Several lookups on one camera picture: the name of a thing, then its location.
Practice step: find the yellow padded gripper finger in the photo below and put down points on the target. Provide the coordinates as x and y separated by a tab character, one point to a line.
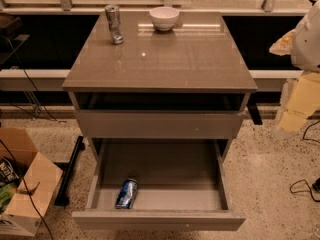
303	102
283	45

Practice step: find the blue pepsi can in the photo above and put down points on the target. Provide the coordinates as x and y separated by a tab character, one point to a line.
127	194

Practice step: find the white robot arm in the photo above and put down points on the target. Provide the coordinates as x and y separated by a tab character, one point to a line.
302	44

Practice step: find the open grey middle drawer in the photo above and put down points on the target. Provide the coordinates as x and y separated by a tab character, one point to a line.
181	186

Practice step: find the crushed silver can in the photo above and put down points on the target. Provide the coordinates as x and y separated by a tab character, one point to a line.
113	17

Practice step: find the closed grey top drawer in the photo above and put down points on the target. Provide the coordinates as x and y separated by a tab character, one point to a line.
149	125

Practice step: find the white ceramic bowl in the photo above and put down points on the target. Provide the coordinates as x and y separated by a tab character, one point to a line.
164	18

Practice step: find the grey cabinet with glossy top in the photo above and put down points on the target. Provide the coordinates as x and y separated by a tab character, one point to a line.
193	68

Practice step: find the black bar on floor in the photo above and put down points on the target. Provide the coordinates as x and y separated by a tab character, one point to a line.
62	199

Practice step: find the cardboard box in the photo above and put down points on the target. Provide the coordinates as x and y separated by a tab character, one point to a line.
41	176

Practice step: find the snack bag in box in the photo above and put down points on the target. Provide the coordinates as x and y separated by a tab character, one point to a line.
7	172

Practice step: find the green bag in box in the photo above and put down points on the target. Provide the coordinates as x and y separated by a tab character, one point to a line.
6	194

